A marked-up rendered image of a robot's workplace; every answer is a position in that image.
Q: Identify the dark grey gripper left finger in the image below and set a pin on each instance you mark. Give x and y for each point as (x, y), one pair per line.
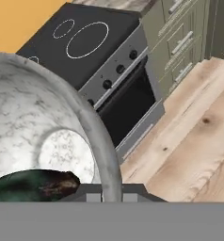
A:
(92, 189)

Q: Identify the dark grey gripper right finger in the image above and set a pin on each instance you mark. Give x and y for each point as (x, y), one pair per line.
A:
(132, 189)

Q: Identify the white marble bowl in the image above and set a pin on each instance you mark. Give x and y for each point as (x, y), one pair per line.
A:
(29, 106)

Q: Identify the dark purple eggplant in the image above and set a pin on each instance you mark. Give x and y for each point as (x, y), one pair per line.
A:
(29, 186)

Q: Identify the olive green drawer cabinet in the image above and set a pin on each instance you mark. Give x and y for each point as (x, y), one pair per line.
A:
(157, 47)

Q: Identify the black glass oven door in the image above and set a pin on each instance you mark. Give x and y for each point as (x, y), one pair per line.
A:
(129, 103)

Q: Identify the black oven knob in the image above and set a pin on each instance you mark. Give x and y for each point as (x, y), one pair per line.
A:
(133, 54)
(91, 102)
(107, 84)
(120, 69)

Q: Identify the olive green drawer front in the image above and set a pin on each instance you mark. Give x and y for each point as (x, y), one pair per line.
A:
(167, 19)
(175, 39)
(176, 67)

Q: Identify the grey oven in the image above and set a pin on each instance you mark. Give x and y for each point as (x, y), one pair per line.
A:
(123, 56)

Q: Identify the black hob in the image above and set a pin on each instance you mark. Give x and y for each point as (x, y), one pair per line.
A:
(95, 28)

